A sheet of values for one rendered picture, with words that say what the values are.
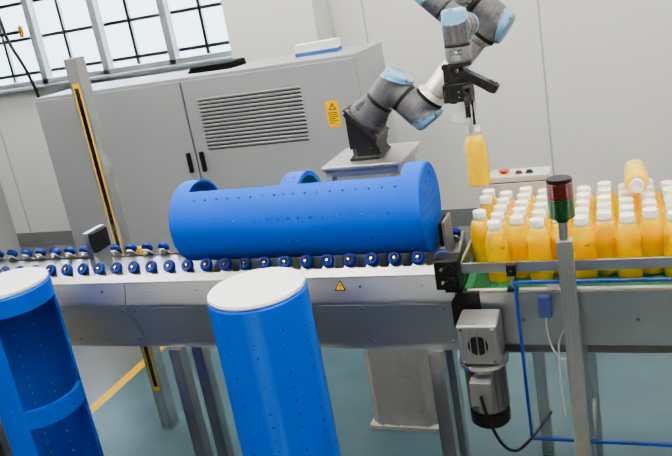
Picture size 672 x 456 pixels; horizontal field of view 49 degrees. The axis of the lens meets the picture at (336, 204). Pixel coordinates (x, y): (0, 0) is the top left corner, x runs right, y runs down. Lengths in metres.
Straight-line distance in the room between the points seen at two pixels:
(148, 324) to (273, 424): 0.87
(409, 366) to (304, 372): 1.04
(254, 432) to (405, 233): 0.72
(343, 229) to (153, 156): 2.51
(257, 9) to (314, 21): 0.42
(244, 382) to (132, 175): 2.85
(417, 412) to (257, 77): 2.03
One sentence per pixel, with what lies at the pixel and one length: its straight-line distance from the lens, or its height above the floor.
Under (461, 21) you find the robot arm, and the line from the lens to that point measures 2.21.
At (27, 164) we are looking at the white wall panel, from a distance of 7.06.
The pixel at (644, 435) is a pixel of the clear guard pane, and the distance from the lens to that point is 2.30.
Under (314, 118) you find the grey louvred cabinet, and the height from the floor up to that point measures 1.13.
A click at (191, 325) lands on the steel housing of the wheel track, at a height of 0.73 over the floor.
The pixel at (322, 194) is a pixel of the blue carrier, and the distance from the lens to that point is 2.32.
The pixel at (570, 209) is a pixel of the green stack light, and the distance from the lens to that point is 1.89.
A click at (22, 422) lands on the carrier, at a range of 2.80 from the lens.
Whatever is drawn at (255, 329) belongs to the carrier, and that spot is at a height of 0.97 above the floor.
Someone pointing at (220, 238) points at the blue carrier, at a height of 1.07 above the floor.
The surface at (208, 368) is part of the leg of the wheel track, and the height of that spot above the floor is 0.46.
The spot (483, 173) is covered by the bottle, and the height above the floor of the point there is 1.19.
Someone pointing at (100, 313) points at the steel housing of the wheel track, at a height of 0.79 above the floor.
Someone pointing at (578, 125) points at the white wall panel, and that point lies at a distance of 5.11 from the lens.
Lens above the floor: 1.79
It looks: 16 degrees down
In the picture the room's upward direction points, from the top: 10 degrees counter-clockwise
